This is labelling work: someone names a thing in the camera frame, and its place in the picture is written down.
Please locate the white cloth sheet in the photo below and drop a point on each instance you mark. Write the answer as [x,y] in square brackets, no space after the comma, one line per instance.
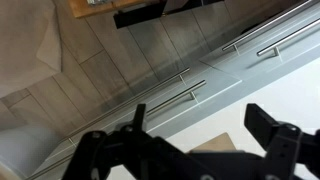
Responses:
[30,46]

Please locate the lower right drawer handle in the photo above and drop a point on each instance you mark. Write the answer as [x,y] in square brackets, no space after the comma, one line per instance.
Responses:
[126,103]

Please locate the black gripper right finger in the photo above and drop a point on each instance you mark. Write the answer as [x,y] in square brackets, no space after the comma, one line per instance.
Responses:
[260,125]

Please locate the white vanity cabinet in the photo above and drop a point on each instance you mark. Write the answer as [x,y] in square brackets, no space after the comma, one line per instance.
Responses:
[230,75]

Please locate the wooden board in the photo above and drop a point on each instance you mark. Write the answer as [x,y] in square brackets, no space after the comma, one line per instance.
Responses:
[82,8]

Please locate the upper right drawer handle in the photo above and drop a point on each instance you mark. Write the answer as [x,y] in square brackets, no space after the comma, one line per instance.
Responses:
[187,92]

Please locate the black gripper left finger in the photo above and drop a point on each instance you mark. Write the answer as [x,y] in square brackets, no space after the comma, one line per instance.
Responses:
[138,121]

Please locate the drawer handle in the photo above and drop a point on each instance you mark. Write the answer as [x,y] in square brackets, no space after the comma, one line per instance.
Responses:
[270,23]
[187,92]
[126,103]
[275,46]

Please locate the lower left drawer handle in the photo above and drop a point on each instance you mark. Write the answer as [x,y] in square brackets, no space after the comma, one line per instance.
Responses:
[270,23]

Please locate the upper left drawer handle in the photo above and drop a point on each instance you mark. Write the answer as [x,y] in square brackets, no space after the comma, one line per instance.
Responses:
[275,46]

